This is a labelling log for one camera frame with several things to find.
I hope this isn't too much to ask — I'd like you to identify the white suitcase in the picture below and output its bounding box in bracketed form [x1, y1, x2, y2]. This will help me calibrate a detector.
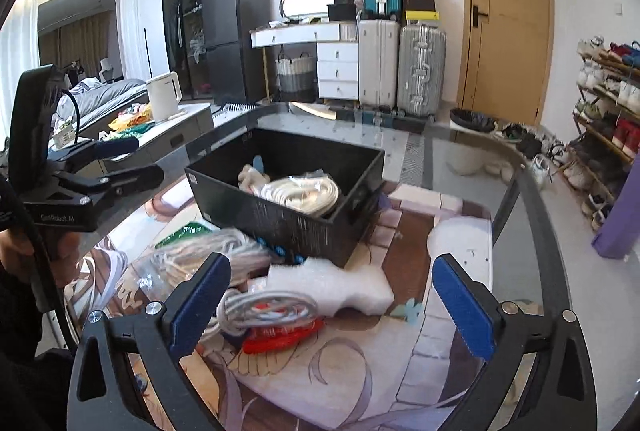
[357, 18, 402, 110]

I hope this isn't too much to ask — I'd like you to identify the yellow box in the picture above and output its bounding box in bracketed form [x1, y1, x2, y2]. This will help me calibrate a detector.
[404, 10, 441, 26]

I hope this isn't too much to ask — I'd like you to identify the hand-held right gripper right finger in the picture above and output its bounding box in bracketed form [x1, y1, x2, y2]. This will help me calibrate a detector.
[431, 253, 599, 431]

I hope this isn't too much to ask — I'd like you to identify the white vanity desk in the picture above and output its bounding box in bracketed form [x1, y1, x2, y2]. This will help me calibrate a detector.
[250, 22, 360, 102]

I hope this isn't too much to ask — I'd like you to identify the brown curtain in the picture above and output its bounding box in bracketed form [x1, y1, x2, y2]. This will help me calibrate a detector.
[37, 13, 114, 82]

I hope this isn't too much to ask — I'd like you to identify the person's left hand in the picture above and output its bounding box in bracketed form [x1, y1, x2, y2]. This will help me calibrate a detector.
[0, 231, 81, 285]

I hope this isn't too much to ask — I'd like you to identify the black refrigerator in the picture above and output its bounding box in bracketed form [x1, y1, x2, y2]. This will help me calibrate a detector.
[201, 0, 274, 104]

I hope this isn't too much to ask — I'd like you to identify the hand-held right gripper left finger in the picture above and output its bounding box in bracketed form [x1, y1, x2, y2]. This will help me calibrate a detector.
[66, 252, 232, 431]

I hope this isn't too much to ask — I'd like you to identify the black bag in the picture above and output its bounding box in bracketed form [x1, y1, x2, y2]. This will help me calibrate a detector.
[327, 0, 357, 22]

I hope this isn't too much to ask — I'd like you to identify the wooden door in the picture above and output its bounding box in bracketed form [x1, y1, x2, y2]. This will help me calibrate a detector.
[457, 0, 555, 126]

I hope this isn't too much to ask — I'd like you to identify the red white packet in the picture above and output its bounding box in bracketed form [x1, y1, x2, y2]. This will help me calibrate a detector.
[242, 301, 326, 357]

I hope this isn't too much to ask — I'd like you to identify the thin black cable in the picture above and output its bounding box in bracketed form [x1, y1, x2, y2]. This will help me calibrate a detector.
[57, 86, 82, 144]

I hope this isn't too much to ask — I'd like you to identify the white foam piece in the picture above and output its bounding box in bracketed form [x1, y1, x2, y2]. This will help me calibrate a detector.
[267, 256, 396, 318]

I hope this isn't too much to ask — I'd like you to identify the oval mirror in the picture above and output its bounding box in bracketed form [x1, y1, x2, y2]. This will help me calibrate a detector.
[279, 0, 335, 21]

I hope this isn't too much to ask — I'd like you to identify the black cardboard box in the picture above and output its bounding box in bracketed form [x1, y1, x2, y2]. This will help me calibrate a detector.
[184, 127, 386, 269]

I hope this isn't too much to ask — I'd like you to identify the green packet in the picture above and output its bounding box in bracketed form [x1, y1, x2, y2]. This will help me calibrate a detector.
[155, 221, 221, 250]

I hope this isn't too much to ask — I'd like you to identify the grey side cabinet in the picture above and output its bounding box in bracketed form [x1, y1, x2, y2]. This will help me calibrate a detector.
[75, 103, 216, 182]

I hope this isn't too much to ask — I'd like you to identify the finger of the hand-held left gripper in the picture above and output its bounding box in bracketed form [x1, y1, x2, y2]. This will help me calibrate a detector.
[49, 136, 141, 172]
[56, 164, 165, 207]

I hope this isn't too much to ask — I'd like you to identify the white electric kettle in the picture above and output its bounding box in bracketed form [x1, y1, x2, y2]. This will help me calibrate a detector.
[145, 72, 182, 121]

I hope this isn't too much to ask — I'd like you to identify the printed table mat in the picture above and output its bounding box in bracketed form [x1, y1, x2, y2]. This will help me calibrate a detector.
[60, 176, 501, 431]

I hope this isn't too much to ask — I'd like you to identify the silver suitcase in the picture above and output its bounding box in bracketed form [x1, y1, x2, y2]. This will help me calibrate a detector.
[397, 23, 447, 118]

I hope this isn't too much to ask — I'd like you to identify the shoe rack with shoes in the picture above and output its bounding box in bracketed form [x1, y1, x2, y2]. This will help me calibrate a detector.
[564, 38, 640, 232]

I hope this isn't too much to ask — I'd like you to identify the white trash bin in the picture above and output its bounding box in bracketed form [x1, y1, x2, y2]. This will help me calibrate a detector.
[447, 108, 497, 176]

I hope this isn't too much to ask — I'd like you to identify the beige soft toy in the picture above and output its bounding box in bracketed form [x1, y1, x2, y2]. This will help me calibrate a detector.
[237, 155, 274, 198]

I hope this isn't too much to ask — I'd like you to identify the woven laundry basket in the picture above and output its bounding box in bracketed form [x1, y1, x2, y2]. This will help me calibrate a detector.
[275, 52, 316, 96]

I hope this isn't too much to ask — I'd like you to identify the white rope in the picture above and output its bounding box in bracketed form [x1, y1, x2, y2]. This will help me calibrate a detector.
[259, 171, 344, 218]

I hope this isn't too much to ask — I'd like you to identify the bed with grey bedding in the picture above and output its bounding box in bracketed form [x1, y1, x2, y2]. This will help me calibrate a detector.
[54, 78, 149, 132]

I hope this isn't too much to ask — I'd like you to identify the plastic bag with white cable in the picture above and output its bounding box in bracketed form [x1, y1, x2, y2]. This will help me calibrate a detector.
[132, 227, 274, 303]

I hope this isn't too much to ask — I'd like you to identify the white office chair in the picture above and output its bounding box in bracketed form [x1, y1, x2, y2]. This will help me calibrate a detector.
[99, 58, 124, 84]

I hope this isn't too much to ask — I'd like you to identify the pile of colourful packets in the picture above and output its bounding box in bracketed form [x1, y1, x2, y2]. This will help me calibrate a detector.
[107, 103, 154, 138]

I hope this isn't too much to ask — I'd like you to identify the white cable bundle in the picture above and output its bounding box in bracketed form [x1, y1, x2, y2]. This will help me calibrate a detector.
[202, 288, 321, 338]

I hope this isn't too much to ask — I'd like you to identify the purple mat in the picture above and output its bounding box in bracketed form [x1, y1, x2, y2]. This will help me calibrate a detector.
[591, 176, 640, 262]

